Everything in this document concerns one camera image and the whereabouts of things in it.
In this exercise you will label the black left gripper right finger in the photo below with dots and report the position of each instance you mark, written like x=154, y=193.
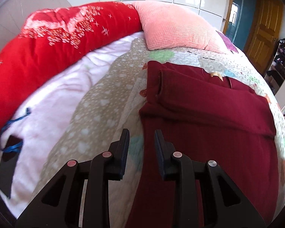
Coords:
x=203, y=188

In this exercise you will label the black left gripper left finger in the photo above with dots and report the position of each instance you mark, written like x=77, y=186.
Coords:
x=78, y=192

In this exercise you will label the dark red sweater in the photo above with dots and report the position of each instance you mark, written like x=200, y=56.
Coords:
x=205, y=118

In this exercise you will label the black smartphone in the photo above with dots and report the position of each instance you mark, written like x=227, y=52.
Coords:
x=8, y=163

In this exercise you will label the white blanket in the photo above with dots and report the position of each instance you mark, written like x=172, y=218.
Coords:
x=44, y=117

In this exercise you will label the cluttered shelf rack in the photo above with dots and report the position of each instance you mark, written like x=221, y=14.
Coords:
x=275, y=75

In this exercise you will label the patchwork quilted bedspread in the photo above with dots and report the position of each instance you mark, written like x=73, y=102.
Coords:
x=114, y=102

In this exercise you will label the purple cloth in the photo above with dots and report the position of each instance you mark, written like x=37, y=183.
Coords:
x=229, y=45

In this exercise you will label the wooden door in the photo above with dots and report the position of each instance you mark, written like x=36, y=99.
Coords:
x=264, y=33

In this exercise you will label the red floral quilt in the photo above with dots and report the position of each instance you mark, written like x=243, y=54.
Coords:
x=52, y=40

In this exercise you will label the pink textured pillow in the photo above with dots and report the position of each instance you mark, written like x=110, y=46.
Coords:
x=169, y=26

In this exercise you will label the beige round headboard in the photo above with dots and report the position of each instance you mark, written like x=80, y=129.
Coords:
x=14, y=12

